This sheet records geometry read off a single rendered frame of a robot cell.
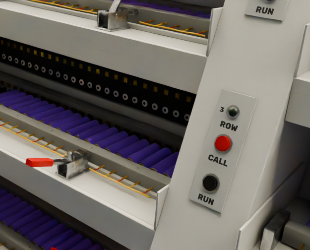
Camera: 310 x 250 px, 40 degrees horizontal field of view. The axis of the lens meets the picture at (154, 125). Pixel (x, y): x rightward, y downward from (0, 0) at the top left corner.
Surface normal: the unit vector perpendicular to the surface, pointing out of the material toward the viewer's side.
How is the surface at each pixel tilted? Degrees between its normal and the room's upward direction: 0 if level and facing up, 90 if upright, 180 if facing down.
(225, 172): 90
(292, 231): 111
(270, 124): 90
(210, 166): 90
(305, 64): 90
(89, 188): 21
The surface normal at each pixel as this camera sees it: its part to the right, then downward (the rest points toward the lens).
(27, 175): -0.58, 0.28
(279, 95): -0.52, -0.07
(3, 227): 0.08, -0.91
